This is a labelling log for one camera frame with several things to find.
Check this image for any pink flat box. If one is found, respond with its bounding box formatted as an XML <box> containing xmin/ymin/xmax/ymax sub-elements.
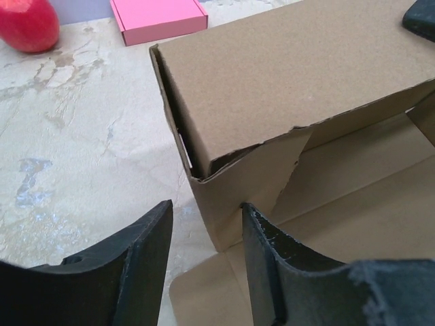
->
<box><xmin>110</xmin><ymin>0</ymin><xmax>209</xmax><ymax>46</ymax></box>

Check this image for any large brown cardboard box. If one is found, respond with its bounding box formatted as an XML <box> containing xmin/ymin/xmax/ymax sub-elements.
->
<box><xmin>150</xmin><ymin>0</ymin><xmax>434</xmax><ymax>325</ymax></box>

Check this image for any red apple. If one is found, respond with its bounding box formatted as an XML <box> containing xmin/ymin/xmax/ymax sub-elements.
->
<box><xmin>1</xmin><ymin>0</ymin><xmax>60</xmax><ymax>53</ymax></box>

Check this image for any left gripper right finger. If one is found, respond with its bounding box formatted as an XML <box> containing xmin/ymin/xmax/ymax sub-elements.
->
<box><xmin>241</xmin><ymin>203</ymin><xmax>434</xmax><ymax>325</ymax></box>

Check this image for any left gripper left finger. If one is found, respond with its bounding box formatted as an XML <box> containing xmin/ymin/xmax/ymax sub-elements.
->
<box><xmin>1</xmin><ymin>200</ymin><xmax>173</xmax><ymax>326</ymax></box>

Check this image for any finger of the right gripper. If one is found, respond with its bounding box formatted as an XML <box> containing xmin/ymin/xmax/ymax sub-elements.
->
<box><xmin>402</xmin><ymin>0</ymin><xmax>435</xmax><ymax>41</ymax></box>

